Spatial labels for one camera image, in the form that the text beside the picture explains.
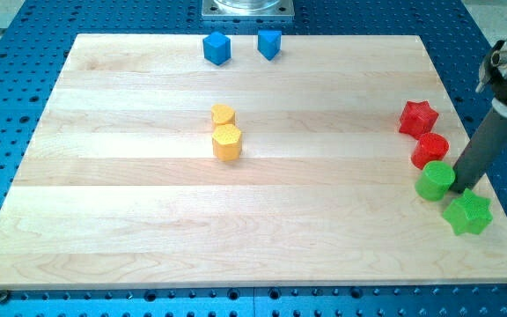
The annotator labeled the blue triangular block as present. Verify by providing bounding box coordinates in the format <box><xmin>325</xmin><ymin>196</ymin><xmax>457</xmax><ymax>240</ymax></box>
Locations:
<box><xmin>257</xmin><ymin>30</ymin><xmax>282</xmax><ymax>61</ymax></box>

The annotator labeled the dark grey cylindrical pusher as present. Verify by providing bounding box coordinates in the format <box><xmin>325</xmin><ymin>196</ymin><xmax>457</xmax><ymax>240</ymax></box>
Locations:
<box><xmin>450</xmin><ymin>106</ymin><xmax>507</xmax><ymax>193</ymax></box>

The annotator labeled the light wooden board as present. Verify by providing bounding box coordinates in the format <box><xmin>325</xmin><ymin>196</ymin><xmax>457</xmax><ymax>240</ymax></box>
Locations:
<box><xmin>0</xmin><ymin>34</ymin><xmax>507</xmax><ymax>290</ymax></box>

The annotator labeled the green star block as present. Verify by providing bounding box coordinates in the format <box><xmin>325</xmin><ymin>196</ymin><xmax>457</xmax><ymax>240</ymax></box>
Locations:
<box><xmin>442</xmin><ymin>188</ymin><xmax>493</xmax><ymax>235</ymax></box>

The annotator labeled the green cylinder block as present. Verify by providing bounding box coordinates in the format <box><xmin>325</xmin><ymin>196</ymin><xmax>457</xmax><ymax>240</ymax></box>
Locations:
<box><xmin>415</xmin><ymin>160</ymin><xmax>456</xmax><ymax>202</ymax></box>

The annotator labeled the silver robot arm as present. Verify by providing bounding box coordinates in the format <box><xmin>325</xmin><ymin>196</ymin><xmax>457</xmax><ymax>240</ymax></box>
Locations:
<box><xmin>450</xmin><ymin>38</ymin><xmax>507</xmax><ymax>193</ymax></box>

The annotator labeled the yellow hexagon block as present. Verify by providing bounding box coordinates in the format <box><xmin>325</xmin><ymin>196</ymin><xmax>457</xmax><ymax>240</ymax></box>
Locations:
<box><xmin>212</xmin><ymin>124</ymin><xmax>242</xmax><ymax>161</ymax></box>

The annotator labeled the red cylinder block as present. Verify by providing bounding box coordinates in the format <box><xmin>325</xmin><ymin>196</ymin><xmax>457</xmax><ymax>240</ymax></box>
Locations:
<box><xmin>410</xmin><ymin>132</ymin><xmax>450</xmax><ymax>169</ymax></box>

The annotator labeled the red star block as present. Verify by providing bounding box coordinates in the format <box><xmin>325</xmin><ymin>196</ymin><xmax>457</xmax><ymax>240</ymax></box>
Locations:
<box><xmin>399</xmin><ymin>100</ymin><xmax>439</xmax><ymax>139</ymax></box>

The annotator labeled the yellow heart block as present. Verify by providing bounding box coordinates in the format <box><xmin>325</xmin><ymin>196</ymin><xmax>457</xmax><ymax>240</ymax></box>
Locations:
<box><xmin>210</xmin><ymin>104</ymin><xmax>236</xmax><ymax>127</ymax></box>

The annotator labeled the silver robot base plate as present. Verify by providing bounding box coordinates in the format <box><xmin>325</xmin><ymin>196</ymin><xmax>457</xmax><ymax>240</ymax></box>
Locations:
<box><xmin>201</xmin><ymin>0</ymin><xmax>295</xmax><ymax>19</ymax></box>

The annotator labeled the blue cube block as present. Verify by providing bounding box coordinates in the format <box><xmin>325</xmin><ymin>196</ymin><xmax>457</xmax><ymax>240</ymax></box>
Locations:
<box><xmin>202</xmin><ymin>32</ymin><xmax>231</xmax><ymax>66</ymax></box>

